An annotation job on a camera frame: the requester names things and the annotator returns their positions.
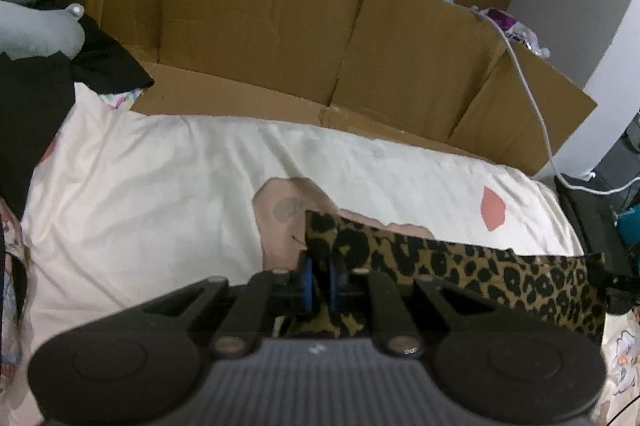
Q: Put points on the large flat cardboard sheet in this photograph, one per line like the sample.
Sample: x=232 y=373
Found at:
x=250 y=15

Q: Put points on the leopard print garment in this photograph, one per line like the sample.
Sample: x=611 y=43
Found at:
x=475 y=276

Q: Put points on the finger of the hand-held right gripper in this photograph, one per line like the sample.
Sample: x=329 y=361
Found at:
x=622 y=293

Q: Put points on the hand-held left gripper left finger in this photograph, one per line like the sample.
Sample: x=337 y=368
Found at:
x=307 y=281

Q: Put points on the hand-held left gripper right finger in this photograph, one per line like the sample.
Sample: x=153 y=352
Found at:
x=334 y=286

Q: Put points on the grey neck pillow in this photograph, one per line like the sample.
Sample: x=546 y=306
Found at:
x=30 y=25

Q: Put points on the cream bear print bed sheet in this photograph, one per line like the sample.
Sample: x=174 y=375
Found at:
x=175 y=186

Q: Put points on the black folded garment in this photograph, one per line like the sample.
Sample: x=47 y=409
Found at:
x=590 y=216

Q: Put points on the teal printed garment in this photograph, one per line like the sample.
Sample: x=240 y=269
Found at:
x=631 y=226

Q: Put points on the cartoon print bed sheet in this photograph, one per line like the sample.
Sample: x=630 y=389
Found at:
x=10 y=306

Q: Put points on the purple white detergent bag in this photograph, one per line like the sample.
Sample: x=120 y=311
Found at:
x=515 y=28

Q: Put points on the grey suitcase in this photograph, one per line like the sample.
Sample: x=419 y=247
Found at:
x=622 y=160

